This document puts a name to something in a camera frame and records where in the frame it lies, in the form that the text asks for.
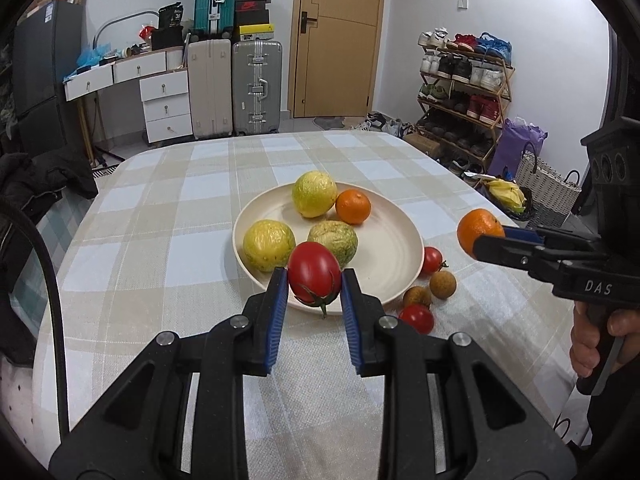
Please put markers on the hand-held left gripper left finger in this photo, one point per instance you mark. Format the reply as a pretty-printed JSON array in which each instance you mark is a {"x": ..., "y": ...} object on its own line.
[{"x": 277, "y": 320}]

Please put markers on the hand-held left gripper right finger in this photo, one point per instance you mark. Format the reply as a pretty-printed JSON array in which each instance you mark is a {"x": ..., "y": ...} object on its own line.
[{"x": 352, "y": 320}]

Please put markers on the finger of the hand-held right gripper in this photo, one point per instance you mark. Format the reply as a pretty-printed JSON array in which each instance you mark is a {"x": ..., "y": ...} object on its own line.
[
  {"x": 520, "y": 234},
  {"x": 500, "y": 250}
]

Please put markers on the orange mandarin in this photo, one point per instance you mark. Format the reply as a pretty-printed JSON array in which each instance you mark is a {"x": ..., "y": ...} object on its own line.
[
  {"x": 477, "y": 232},
  {"x": 353, "y": 206}
]

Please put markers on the red tomato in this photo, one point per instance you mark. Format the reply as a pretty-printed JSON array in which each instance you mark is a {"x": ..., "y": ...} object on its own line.
[
  {"x": 416, "y": 317},
  {"x": 315, "y": 272},
  {"x": 432, "y": 259}
]

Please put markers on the large pale yellow guava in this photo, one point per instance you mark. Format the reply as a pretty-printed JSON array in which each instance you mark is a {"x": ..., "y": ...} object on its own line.
[{"x": 268, "y": 245}]

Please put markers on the cream round plate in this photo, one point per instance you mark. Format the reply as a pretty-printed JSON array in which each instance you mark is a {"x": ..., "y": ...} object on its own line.
[{"x": 390, "y": 250}]

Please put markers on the mottled yellow-green passion fruit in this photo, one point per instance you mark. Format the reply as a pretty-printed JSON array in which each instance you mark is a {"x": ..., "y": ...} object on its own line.
[{"x": 332, "y": 240}]

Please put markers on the bright yellow lemon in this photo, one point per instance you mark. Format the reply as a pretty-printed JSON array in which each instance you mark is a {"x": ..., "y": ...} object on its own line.
[{"x": 314, "y": 193}]

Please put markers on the person's right hand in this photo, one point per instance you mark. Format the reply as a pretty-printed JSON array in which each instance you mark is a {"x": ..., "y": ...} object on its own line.
[{"x": 580, "y": 345}]

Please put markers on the yellow bananas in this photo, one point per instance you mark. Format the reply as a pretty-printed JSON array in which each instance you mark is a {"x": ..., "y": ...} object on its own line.
[{"x": 505, "y": 195}]

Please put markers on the woven basket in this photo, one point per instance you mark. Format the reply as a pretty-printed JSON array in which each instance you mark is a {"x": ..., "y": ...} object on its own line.
[{"x": 547, "y": 185}]

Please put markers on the brown longan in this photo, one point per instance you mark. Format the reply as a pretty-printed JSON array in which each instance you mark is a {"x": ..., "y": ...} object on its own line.
[
  {"x": 443, "y": 283},
  {"x": 416, "y": 296}
]

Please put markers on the purple bag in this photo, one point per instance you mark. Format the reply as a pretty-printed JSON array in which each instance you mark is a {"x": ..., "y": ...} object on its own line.
[{"x": 520, "y": 145}]

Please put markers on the small brown cardboard box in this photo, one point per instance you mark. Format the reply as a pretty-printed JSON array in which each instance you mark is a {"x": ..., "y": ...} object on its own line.
[{"x": 422, "y": 142}]

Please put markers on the wooden shoe rack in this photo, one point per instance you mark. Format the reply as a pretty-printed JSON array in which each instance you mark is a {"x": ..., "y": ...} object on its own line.
[{"x": 505, "y": 85}]

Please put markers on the shoe rack with shoes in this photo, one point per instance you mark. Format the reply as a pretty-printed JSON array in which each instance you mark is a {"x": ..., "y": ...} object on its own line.
[{"x": 465, "y": 85}]

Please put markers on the pile of loose shoes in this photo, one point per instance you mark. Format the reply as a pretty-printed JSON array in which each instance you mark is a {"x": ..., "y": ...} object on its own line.
[{"x": 380, "y": 122}]

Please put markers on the grey doormat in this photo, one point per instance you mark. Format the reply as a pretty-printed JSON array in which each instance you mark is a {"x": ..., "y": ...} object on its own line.
[{"x": 328, "y": 122}]

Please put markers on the silver suitcase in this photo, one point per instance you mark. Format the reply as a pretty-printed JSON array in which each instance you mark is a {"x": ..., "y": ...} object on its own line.
[{"x": 256, "y": 87}]

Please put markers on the beige suitcase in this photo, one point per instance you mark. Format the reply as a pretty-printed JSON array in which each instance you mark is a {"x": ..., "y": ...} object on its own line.
[{"x": 210, "y": 87}]

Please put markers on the white drawer cabinet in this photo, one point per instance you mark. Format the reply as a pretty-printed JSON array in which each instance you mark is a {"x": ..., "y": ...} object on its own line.
[{"x": 165, "y": 105}]

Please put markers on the white dotted cushion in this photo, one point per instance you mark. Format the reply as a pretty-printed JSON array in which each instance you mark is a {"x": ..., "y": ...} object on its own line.
[{"x": 20, "y": 390}]

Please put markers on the tan wooden door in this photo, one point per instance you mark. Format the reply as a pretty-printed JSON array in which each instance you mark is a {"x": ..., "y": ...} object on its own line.
[{"x": 340, "y": 35}]

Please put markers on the black jacket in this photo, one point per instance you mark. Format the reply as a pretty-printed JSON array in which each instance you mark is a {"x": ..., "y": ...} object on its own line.
[{"x": 45, "y": 175}]

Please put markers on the yellow shoebox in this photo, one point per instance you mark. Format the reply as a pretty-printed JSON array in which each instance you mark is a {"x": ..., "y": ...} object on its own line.
[{"x": 257, "y": 32}]

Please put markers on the white desk with drawers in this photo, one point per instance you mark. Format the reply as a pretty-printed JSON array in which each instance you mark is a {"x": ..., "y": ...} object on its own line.
[{"x": 115, "y": 70}]

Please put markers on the black box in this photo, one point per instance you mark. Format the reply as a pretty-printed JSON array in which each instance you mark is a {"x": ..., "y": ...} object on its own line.
[{"x": 167, "y": 39}]

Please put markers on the black and red shoebox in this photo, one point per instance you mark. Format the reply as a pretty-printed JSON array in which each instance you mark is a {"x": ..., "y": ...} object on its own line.
[{"x": 252, "y": 6}]

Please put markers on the red packet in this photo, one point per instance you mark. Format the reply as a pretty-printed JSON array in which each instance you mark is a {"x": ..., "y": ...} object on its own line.
[{"x": 146, "y": 32}]

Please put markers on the black bag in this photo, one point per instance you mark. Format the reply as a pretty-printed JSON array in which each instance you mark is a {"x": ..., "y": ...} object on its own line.
[{"x": 171, "y": 16}]

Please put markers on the blue plastic bag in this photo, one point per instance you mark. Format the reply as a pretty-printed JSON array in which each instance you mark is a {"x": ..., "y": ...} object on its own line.
[{"x": 92, "y": 55}]

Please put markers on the grey arched desk lamp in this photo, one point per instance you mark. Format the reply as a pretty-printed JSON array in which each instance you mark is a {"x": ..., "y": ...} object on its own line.
[{"x": 120, "y": 21}]

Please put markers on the dark grey refrigerator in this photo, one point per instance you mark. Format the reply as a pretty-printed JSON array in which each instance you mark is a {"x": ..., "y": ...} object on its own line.
[{"x": 45, "y": 65}]

